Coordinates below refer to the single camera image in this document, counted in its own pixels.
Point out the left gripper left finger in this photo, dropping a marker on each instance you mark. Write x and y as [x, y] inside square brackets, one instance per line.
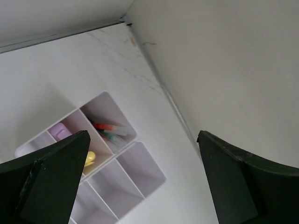
[41, 187]

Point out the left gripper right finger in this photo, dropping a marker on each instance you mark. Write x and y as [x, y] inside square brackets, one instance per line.
[247, 188]

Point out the pink highlighter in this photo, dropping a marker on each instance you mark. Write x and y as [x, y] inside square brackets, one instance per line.
[59, 131]

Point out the yellow highlighter body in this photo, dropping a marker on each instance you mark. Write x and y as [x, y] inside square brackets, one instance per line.
[89, 163]

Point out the white six-compartment organizer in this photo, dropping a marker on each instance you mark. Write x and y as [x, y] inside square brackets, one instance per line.
[122, 177]

